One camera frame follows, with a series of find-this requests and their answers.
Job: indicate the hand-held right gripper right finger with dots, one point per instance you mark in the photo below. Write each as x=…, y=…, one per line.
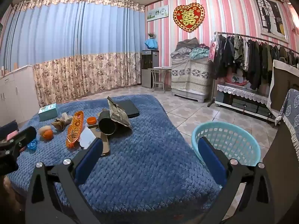
x=211, y=161

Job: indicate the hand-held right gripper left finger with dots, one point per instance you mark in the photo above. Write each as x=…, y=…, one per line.
x=90, y=161

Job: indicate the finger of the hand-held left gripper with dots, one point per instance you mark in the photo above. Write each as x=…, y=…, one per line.
x=25, y=135

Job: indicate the white paper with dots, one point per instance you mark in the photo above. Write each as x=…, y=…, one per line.
x=86, y=137

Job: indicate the light blue plastic basket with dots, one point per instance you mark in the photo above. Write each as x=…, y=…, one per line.
x=233, y=142

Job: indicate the orange snack packet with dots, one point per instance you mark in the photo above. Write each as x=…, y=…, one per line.
x=74, y=130

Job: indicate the small orange bowl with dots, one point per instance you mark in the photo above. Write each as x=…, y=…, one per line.
x=91, y=120

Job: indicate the black ribbed paper cup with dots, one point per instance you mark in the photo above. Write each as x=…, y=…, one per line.
x=105, y=119

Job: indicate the camouflage bag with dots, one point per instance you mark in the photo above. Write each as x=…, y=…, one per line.
x=120, y=115

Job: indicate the brown phone case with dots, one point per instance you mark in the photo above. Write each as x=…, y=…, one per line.
x=106, y=144

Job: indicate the teal tissue box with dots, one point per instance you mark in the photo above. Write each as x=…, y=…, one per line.
x=48, y=113

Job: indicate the white cabinet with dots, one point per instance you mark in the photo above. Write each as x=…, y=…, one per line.
x=21, y=91

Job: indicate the blue knitted blanket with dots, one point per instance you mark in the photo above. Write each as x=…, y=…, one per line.
x=144, y=149

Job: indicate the low glass cabinet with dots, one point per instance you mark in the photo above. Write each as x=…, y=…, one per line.
x=243, y=107

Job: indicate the black notebook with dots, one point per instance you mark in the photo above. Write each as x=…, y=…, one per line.
x=132, y=108

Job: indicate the brown sofa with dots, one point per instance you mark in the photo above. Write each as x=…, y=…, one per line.
x=280, y=168

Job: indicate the white lace cloth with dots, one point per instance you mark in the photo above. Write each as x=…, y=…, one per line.
x=243, y=93

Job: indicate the red printed cushion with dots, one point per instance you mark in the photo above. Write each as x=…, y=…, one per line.
x=237, y=79

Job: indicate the storage box with patterned cover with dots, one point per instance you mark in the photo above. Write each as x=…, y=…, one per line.
x=190, y=77

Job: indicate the blue patterned fringed cover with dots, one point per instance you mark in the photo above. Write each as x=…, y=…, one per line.
x=290, y=107

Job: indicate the brown armchair with white cover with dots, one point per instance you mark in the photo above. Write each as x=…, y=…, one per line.
x=283, y=88

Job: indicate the small metal table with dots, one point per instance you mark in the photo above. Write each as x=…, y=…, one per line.
x=158, y=69

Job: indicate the blue and floral curtain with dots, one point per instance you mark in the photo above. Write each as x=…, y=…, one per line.
x=70, y=39

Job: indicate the grey water dispenser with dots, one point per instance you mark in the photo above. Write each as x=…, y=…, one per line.
x=149, y=70

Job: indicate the row of hanging clothes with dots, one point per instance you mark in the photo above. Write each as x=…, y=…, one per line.
x=252, y=58

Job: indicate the pink hanging bag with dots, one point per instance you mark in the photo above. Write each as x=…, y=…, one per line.
x=213, y=50

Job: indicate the pile of folded clothes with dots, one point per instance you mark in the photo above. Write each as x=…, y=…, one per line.
x=186, y=47

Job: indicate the blue cloth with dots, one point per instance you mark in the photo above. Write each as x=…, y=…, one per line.
x=150, y=43

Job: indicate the metal clothes rack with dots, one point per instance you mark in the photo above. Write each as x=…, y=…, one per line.
x=264, y=38

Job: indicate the small potted plant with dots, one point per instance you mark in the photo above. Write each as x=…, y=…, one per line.
x=151, y=35

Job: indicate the red heart wall decoration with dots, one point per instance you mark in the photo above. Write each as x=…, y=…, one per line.
x=188, y=16

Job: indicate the wall poster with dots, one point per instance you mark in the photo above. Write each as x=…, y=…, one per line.
x=271, y=16

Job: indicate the landscape wall picture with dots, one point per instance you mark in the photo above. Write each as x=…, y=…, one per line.
x=157, y=13

